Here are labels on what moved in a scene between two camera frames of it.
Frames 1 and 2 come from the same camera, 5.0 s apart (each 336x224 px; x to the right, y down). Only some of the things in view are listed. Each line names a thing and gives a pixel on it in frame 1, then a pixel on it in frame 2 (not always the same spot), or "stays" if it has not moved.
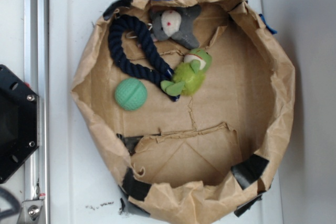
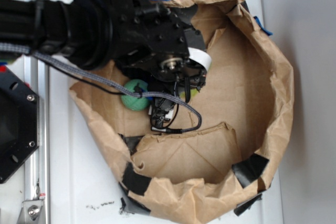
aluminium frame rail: (35, 209) stays
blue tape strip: (271, 30) to (261, 27)
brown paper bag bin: (199, 158) stays
